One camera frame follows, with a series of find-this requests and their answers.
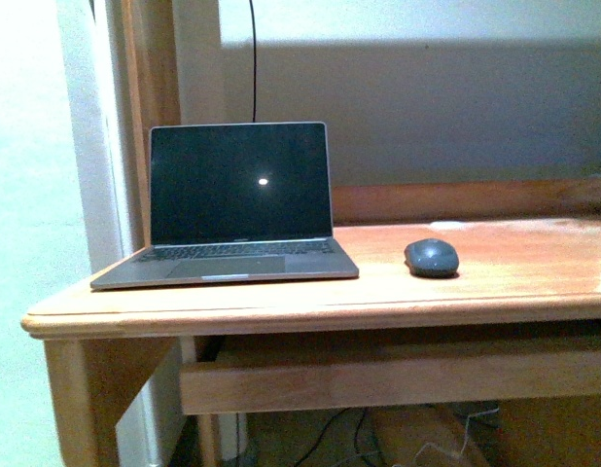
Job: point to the dark grey computer mouse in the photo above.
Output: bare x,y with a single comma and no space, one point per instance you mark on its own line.
431,258

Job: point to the grey open laptop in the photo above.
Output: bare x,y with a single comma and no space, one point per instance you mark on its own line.
236,203

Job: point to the wooden pull-out keyboard tray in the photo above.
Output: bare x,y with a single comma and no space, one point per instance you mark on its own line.
253,381

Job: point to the wooden desk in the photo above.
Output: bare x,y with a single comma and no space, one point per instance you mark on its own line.
530,265

